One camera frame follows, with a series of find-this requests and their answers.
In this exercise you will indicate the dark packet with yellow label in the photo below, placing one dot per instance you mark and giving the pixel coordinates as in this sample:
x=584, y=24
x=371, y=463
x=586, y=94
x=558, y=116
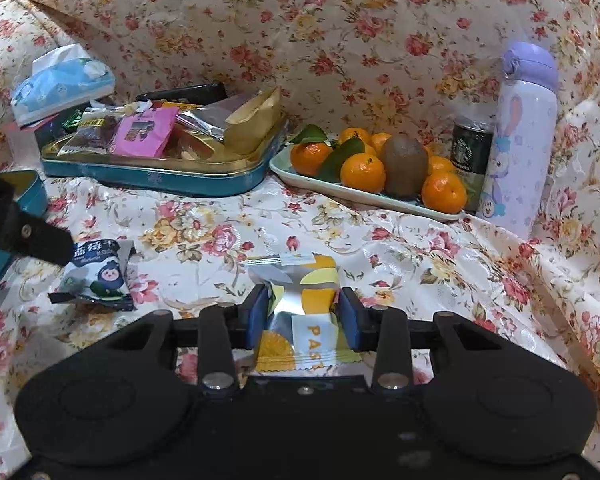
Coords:
x=92, y=137

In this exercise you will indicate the dark green drink can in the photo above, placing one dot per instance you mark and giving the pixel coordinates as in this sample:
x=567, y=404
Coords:
x=472, y=155

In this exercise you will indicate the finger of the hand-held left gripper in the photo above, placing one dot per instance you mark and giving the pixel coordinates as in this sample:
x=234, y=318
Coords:
x=25, y=232

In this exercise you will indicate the pale rectangular plate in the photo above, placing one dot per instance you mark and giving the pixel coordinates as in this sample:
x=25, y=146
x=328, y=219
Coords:
x=300, y=182

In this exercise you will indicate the pink snack packet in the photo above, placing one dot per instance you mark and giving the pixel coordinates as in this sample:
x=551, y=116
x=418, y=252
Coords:
x=145, y=132

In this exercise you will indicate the blue tissue pack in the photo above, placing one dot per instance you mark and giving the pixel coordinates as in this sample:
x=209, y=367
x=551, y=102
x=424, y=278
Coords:
x=60, y=85

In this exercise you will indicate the silver and orange pastry packet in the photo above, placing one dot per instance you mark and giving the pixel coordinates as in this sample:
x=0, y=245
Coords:
x=300, y=285

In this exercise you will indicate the purple and white thermos bottle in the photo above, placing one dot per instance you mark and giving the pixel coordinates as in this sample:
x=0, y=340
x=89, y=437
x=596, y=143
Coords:
x=517, y=150

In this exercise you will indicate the green candy wrappers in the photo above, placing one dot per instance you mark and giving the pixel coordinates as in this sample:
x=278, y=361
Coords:
x=72, y=121

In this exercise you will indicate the kiwi fruit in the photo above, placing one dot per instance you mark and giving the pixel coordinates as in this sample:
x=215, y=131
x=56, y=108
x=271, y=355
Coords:
x=405, y=165

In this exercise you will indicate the black case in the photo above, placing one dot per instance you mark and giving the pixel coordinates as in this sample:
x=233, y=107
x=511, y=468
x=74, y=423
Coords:
x=190, y=94

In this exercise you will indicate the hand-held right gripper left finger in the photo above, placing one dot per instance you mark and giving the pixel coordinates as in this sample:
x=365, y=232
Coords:
x=257, y=320

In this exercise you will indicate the orange snack packet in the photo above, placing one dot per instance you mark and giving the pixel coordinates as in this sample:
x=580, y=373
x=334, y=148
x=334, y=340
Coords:
x=180, y=105

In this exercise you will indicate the floral sofa cover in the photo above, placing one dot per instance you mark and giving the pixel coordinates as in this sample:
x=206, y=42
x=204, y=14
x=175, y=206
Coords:
x=330, y=35

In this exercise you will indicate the teal tin filled with packets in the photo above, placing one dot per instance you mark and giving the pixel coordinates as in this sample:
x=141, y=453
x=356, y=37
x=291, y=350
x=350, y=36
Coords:
x=180, y=180

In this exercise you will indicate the gold foil bag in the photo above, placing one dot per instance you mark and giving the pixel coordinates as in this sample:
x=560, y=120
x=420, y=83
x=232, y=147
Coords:
x=252, y=120

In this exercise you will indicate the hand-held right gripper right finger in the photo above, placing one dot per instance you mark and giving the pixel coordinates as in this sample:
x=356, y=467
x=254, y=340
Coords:
x=347, y=321

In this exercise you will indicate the pile of mandarin oranges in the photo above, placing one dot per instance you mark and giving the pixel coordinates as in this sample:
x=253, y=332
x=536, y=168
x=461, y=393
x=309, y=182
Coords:
x=362, y=174

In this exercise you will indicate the silver foil packet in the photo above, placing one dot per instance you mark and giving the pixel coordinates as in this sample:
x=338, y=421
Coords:
x=205, y=120

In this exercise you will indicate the blue and white cartoon packet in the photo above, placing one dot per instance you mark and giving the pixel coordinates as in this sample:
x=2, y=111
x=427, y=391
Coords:
x=100, y=280

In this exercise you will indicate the teal tin tray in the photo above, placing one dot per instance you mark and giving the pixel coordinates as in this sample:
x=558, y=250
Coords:
x=30, y=192

